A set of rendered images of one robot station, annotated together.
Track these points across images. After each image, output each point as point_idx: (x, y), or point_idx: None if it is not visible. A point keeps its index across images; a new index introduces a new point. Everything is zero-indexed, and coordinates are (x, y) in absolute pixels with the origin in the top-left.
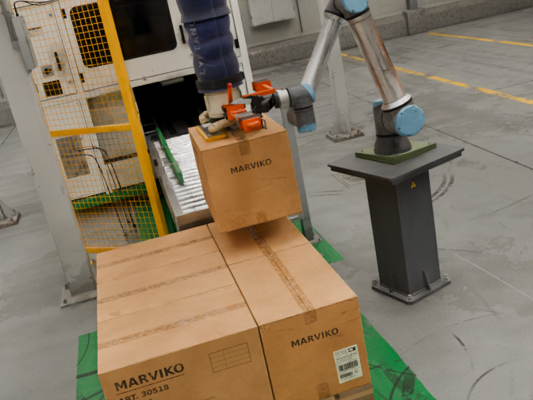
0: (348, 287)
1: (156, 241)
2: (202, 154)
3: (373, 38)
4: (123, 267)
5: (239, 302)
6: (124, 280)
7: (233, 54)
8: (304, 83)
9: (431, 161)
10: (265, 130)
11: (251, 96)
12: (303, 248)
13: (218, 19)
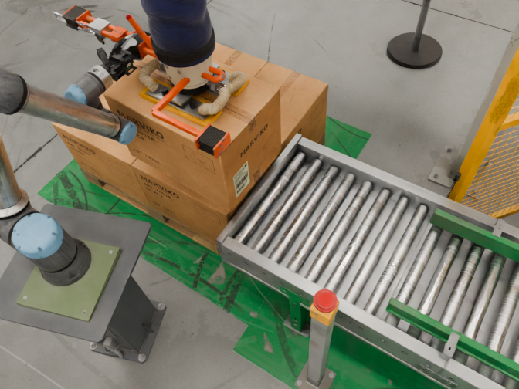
0: (61, 127)
1: (290, 116)
2: None
3: None
4: (272, 80)
5: None
6: (249, 72)
7: (149, 21)
8: (74, 89)
9: (13, 257)
10: (133, 89)
11: (116, 43)
12: (129, 154)
13: None
